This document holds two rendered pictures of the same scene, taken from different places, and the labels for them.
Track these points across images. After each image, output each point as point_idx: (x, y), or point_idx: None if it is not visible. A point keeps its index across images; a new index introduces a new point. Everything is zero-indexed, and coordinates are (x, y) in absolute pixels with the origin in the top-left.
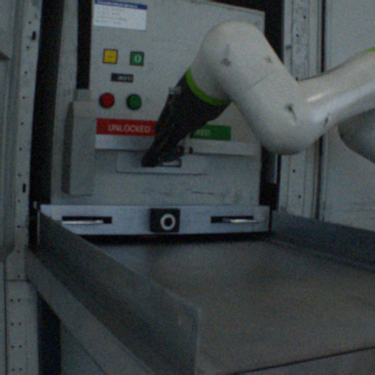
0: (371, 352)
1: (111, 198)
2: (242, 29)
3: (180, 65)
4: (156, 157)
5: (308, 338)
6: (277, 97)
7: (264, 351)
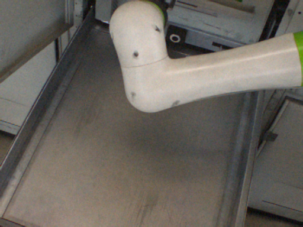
0: None
1: None
2: (124, 26)
3: None
4: None
5: (63, 217)
6: (129, 84)
7: (33, 213)
